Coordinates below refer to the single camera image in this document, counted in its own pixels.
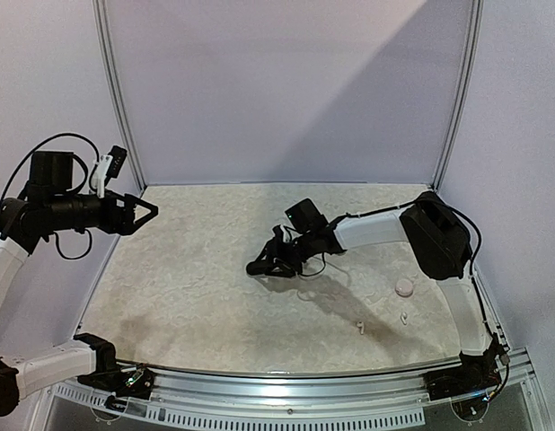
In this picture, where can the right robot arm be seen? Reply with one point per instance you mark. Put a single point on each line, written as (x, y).
(445, 243)

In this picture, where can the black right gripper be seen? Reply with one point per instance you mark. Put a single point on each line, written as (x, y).
(286, 250)

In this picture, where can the left aluminium wall post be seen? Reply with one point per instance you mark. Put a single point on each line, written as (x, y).
(102, 19)

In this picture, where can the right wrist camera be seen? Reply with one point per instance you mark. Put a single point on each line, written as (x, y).
(284, 234)

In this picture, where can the aluminium wall post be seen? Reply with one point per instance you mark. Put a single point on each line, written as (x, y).
(102, 19)
(463, 83)

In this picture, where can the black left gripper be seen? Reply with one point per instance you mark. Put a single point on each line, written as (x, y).
(125, 224)

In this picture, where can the black oval charging case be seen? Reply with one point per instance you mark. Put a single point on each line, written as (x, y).
(258, 268)

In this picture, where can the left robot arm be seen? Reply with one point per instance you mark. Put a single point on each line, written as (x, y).
(48, 205)

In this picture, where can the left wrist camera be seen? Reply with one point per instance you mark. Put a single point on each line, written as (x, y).
(106, 169)

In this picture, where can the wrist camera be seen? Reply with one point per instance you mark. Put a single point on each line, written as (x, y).
(284, 234)
(106, 169)

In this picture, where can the aluminium front rail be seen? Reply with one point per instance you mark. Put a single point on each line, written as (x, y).
(397, 400)

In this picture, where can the right aluminium wall post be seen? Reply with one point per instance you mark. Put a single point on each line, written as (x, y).
(463, 83)

